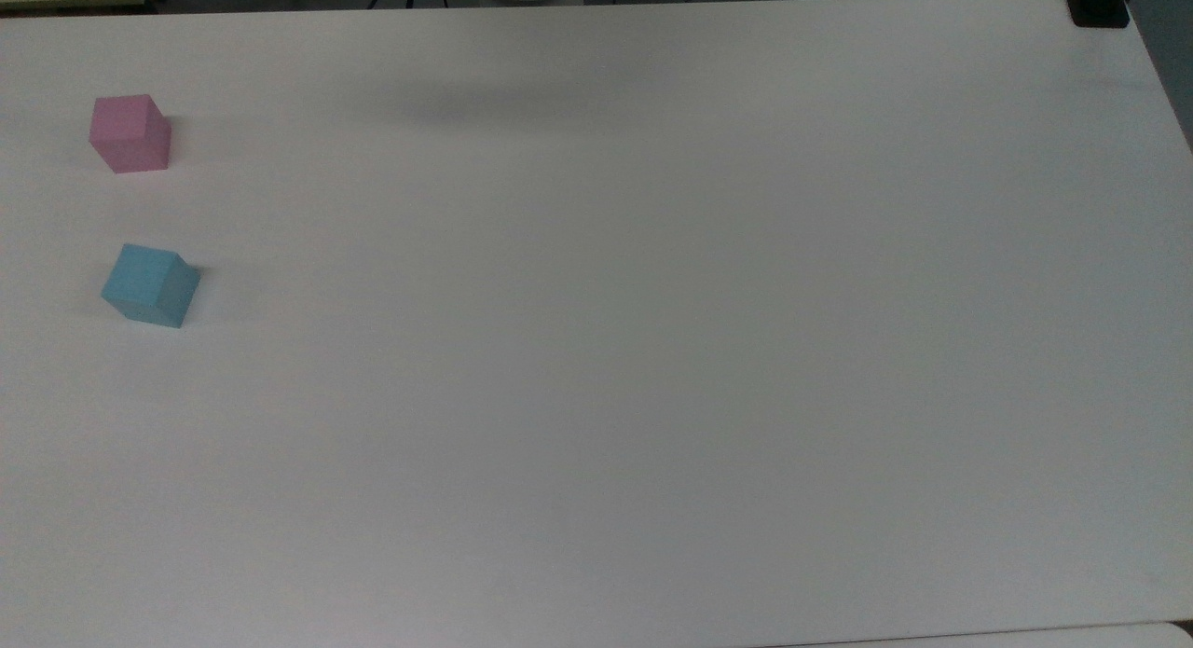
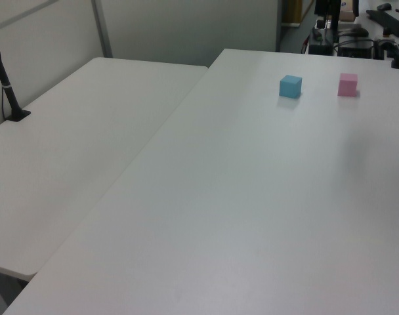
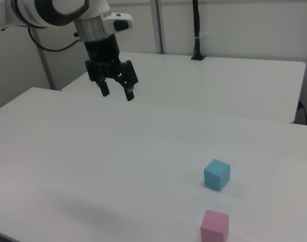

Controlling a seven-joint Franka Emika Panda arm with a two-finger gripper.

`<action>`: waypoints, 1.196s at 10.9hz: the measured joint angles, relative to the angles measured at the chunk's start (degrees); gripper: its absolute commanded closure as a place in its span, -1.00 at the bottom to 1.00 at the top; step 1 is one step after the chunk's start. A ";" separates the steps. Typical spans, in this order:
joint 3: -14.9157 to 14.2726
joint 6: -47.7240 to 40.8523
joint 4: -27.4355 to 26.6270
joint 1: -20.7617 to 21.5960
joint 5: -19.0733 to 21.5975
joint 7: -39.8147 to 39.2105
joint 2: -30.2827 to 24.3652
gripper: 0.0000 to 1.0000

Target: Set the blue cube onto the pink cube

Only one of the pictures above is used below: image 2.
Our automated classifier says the black keyboard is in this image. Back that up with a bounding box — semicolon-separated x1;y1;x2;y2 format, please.
366;9;399;37

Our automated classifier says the black pole camera stand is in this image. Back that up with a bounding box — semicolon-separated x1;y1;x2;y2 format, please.
0;26;32;123

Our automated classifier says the blue cube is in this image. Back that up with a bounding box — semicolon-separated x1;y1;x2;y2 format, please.
278;74;303;99

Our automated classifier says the dark grey partition edge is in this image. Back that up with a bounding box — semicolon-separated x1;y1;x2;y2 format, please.
275;0;284;53

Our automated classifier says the pink cube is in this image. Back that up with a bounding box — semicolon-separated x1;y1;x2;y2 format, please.
337;72;358;97

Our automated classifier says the dark grey rounded device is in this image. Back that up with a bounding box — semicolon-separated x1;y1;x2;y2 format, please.
338;27;369;38

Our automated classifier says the yellow wooden desk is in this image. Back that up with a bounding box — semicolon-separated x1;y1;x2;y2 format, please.
282;0;311;28

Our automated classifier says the brown cardboard box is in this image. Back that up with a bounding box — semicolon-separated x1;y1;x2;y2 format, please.
339;0;356;22

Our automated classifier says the white adjoining table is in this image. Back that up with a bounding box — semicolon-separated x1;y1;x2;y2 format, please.
0;57;209;282

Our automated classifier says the grey partition post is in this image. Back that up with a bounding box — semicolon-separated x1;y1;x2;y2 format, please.
91;0;114;58

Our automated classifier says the small black box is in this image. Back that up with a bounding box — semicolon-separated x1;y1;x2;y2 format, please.
308;44;332;56

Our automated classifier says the silver and black clamp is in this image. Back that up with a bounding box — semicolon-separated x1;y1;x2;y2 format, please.
373;28;399;60

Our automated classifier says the grey partition rail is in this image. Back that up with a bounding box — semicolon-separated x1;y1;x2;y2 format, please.
0;0;66;32

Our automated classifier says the black background stand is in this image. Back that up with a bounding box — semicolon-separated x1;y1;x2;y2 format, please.
314;0;341;37

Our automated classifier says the black electronics box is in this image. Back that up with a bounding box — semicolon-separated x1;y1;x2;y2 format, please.
338;39;375;60

